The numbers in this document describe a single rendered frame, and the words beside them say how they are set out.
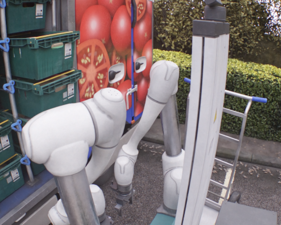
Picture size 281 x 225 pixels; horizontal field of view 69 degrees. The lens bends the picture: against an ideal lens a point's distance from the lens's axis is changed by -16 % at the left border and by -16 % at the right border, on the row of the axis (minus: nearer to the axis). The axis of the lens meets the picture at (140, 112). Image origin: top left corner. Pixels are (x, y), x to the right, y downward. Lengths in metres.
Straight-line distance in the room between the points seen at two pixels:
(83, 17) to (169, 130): 1.05
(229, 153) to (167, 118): 2.13
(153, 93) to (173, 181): 0.48
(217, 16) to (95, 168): 0.66
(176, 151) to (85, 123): 0.86
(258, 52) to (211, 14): 4.90
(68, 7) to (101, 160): 1.19
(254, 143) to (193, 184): 2.94
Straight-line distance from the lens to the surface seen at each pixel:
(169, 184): 1.30
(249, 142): 3.67
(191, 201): 0.84
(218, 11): 0.75
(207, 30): 0.61
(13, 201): 1.79
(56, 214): 1.09
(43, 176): 1.94
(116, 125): 0.69
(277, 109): 3.75
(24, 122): 1.66
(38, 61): 1.40
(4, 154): 1.69
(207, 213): 2.47
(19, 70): 1.55
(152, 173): 2.92
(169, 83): 1.06
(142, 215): 2.40
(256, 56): 5.67
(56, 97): 1.53
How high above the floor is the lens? 1.78
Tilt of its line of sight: 23 degrees down
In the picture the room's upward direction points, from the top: straight up
